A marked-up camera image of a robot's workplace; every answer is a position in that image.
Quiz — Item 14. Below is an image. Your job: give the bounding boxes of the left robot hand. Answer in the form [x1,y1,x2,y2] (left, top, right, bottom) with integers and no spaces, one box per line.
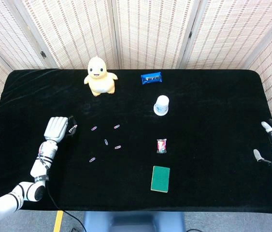
[43,116,79,144]

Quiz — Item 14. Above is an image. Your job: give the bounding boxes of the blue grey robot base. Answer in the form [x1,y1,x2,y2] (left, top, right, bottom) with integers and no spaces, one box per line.
[82,211,186,232]

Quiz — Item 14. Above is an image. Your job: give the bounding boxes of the yellow duck plush toy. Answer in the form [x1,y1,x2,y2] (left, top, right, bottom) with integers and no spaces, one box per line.
[84,56,118,97]

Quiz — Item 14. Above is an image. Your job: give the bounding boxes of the black velvet tablecloth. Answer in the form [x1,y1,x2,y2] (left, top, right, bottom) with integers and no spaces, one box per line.
[0,68,272,215]

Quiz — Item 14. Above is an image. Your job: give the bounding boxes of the yellow floor tape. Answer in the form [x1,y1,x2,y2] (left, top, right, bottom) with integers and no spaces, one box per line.
[53,210,64,232]

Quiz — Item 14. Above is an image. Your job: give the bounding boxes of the blue snack packet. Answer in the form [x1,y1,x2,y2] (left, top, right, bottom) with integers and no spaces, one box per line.
[140,71,163,86]

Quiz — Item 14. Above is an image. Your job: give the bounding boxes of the small red white snack packet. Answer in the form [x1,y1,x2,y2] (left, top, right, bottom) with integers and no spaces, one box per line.
[156,138,168,154]

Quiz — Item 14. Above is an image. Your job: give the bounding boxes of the clear plastic cup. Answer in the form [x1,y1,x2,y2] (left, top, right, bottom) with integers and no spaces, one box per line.
[153,95,170,117]

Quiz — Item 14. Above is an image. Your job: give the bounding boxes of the green yellow sponge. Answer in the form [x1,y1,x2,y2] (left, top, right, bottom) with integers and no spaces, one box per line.
[150,165,171,193]

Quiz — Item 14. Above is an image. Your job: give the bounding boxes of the bamboo folding screen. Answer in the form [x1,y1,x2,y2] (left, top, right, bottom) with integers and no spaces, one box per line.
[0,0,272,133]

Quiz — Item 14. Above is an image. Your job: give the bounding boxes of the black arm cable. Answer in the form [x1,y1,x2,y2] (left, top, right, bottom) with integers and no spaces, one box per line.
[44,164,89,232]

